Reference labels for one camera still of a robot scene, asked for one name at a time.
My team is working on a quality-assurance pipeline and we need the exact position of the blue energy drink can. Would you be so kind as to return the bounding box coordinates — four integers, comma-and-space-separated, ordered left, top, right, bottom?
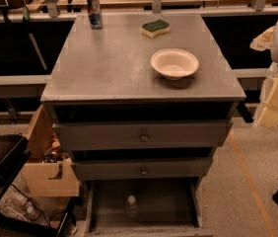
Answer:
87, 0, 103, 30

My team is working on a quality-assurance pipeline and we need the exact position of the clear plastic water bottle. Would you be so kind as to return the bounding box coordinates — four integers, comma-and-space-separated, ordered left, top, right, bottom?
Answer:
125, 195, 139, 218

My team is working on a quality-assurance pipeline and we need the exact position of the grey open bottom drawer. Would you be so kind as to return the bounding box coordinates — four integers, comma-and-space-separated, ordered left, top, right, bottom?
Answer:
85, 178, 214, 237

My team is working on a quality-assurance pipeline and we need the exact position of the grey top drawer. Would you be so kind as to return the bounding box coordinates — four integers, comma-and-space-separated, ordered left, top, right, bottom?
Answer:
53, 119, 232, 151

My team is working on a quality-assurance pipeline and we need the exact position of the plastic bottle on floor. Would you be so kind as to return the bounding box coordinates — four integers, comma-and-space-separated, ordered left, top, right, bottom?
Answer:
11, 193, 41, 221

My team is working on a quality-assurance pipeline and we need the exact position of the grey drawer cabinet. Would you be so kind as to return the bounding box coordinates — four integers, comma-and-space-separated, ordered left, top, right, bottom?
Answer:
39, 13, 247, 237

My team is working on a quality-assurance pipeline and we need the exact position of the green yellow sponge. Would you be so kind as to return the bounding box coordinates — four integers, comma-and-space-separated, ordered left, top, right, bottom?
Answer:
141, 20, 170, 39

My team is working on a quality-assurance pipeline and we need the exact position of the grey middle drawer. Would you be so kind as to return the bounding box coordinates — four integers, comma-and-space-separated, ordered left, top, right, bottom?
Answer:
73, 157, 212, 181

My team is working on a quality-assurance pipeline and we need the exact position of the white paper bowl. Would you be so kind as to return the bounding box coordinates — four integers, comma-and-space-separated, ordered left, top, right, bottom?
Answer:
151, 48, 199, 80

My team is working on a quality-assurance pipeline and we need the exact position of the light wooden box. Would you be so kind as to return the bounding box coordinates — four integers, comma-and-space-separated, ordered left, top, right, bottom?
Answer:
22, 105, 79, 197

